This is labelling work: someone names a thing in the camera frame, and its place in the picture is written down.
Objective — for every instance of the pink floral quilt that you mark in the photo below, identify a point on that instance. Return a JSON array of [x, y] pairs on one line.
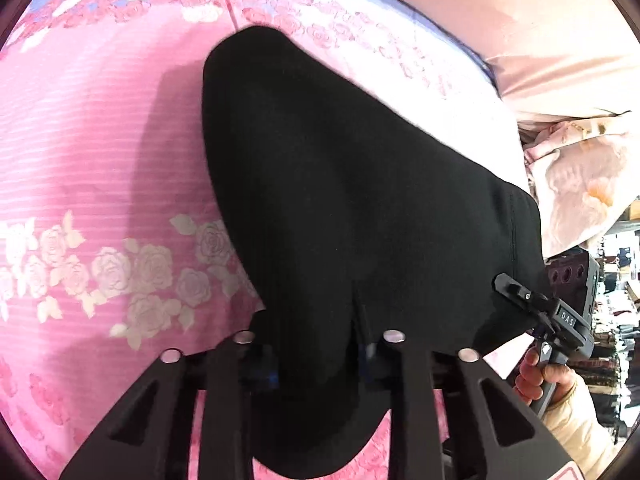
[[582, 172]]

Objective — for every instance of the person's right hand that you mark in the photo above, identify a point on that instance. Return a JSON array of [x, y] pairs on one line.
[[531, 377]]

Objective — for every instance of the pink blue floral bedsheet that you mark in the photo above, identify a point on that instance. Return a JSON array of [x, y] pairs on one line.
[[112, 244]]

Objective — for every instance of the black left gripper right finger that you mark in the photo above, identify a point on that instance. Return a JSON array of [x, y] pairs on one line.
[[453, 417]]

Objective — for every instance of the cream sleeve right forearm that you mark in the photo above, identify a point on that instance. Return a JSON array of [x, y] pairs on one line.
[[573, 422]]

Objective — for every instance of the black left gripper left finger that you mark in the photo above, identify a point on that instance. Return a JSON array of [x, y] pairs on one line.
[[186, 417]]

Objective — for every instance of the black fleece-lined pants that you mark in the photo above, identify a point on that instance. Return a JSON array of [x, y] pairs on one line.
[[348, 221]]

